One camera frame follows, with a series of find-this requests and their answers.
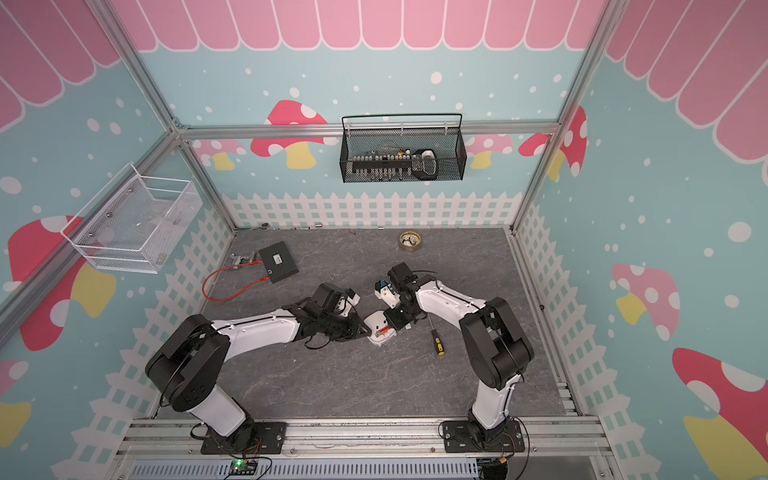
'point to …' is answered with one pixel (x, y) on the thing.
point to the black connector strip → (382, 167)
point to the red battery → (384, 329)
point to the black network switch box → (278, 262)
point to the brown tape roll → (410, 241)
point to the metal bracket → (237, 260)
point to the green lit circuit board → (241, 467)
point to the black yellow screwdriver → (438, 342)
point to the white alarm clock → (379, 329)
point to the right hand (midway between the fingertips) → (394, 320)
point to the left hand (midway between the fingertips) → (367, 336)
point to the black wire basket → (437, 154)
